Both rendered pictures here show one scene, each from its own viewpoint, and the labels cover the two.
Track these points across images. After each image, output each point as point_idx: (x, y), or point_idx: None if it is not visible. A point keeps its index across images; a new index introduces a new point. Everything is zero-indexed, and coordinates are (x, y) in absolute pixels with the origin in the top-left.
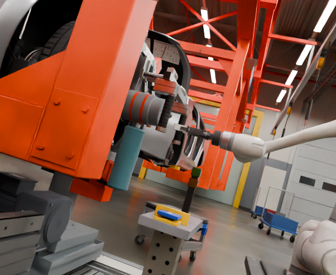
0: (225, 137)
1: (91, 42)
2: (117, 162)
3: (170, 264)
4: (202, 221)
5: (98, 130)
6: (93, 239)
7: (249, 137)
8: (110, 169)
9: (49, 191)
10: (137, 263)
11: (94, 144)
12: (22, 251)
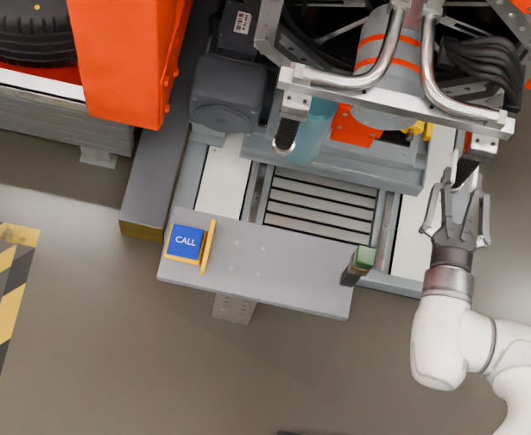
0: (426, 277)
1: None
2: None
3: None
4: (345, 318)
5: (99, 91)
6: (395, 167)
7: (424, 330)
8: (338, 114)
9: (253, 72)
10: None
11: (103, 100)
12: (101, 124)
